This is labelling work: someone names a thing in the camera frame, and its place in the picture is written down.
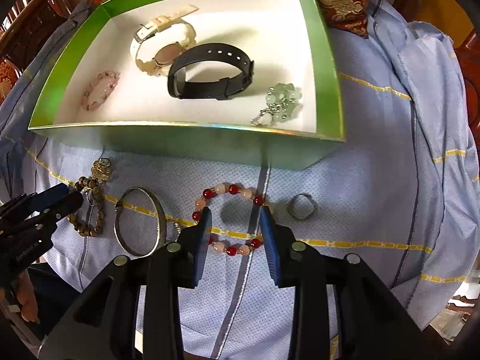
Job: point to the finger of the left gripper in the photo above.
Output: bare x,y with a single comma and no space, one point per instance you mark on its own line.
60,207
52,196

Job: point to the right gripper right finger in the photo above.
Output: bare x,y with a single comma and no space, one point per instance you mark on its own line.
277,240

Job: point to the person's hand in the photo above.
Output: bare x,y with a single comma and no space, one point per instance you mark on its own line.
26,297

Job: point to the dark wooden chair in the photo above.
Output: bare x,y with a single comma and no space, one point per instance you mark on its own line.
27,24

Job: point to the white wrist watch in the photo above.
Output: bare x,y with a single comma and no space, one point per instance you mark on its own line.
156,44

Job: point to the silver metal bangle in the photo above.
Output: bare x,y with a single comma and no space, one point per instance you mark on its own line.
161,230

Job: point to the black wrist watch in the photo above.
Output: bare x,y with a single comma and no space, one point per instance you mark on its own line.
210,71

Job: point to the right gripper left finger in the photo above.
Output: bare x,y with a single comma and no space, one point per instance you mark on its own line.
194,242

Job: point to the green white cardboard box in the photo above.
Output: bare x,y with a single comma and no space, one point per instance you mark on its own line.
289,117

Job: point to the light blue striped cloth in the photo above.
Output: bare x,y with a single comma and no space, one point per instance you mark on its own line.
402,192

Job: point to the orange patterned side cushion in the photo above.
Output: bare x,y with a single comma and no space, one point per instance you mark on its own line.
8,79

